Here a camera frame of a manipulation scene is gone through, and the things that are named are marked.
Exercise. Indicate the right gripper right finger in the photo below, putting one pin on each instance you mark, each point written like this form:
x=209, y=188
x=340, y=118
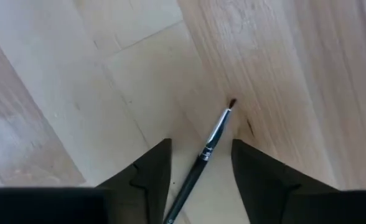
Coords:
x=257, y=186

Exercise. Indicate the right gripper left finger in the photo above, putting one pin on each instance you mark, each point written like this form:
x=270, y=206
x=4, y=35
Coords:
x=155, y=174

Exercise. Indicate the thin black brush silver ferrule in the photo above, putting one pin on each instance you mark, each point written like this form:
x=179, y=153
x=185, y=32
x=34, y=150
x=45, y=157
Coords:
x=201, y=158

